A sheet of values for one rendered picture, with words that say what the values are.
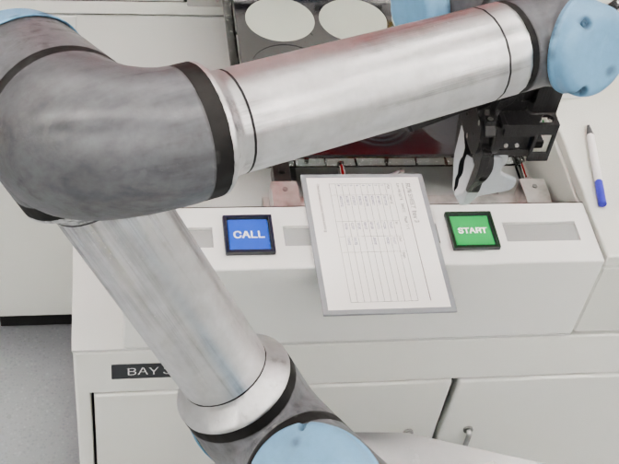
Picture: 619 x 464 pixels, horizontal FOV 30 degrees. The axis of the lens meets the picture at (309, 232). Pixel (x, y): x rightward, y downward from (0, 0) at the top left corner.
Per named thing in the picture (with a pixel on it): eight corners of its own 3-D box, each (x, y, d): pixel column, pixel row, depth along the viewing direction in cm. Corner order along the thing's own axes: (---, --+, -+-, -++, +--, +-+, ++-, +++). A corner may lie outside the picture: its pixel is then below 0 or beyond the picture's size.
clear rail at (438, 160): (240, 162, 147) (241, 155, 146) (521, 160, 154) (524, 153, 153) (241, 170, 147) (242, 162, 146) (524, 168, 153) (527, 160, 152)
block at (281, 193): (268, 196, 145) (270, 179, 143) (295, 196, 146) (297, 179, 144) (274, 244, 140) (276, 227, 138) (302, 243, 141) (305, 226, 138)
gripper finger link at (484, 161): (482, 202, 123) (501, 142, 117) (468, 202, 123) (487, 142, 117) (473, 170, 126) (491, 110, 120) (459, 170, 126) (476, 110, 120)
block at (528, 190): (513, 193, 151) (519, 177, 148) (538, 192, 151) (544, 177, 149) (529, 238, 145) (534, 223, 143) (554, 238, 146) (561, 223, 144)
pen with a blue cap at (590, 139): (585, 121, 147) (600, 201, 138) (593, 122, 147) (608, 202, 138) (583, 128, 148) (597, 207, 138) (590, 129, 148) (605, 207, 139)
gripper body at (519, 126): (545, 168, 122) (578, 80, 113) (467, 168, 120) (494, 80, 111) (527, 118, 127) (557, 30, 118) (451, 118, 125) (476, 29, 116)
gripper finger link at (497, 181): (508, 221, 129) (529, 163, 122) (456, 223, 128) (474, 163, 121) (501, 201, 131) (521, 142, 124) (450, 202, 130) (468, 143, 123)
